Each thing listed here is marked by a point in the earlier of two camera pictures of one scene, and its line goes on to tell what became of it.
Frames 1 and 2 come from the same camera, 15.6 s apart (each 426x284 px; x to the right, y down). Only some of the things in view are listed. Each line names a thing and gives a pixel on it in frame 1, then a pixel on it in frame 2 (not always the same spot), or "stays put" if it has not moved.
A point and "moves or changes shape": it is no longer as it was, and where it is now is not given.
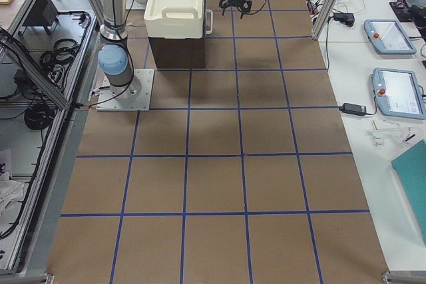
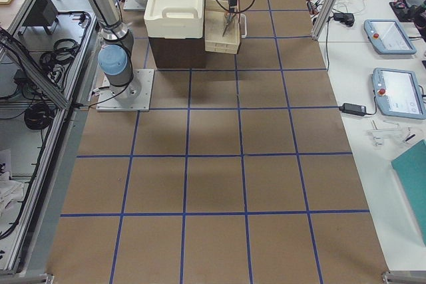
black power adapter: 353,109 stays put
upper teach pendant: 389,36 stays put
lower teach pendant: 397,93 stays put
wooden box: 210,32 moves or changes shape
